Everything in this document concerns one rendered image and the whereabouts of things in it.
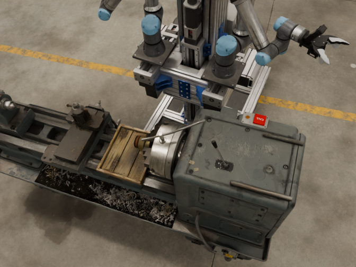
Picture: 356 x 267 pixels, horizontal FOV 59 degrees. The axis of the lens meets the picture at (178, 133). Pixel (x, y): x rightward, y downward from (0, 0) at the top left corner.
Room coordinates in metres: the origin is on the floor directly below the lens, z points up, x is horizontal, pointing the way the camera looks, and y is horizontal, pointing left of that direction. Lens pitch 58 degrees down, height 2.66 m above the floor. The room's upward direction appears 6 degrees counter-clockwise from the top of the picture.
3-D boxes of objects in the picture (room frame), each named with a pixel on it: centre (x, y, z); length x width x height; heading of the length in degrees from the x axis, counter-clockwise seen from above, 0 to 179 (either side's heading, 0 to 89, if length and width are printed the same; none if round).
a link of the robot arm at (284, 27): (1.25, -0.60, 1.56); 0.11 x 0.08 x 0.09; 39
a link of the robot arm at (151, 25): (1.63, 0.10, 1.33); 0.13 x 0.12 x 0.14; 171
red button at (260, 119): (0.91, -0.44, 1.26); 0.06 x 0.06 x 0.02; 66
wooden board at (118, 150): (1.00, 0.32, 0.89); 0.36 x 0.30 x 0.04; 156
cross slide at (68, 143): (1.16, 0.63, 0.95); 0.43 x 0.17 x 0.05; 156
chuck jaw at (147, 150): (0.84, 0.17, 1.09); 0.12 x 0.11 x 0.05; 156
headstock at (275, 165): (0.74, -0.31, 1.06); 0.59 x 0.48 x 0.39; 66
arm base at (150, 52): (1.63, 0.10, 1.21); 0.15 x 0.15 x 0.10
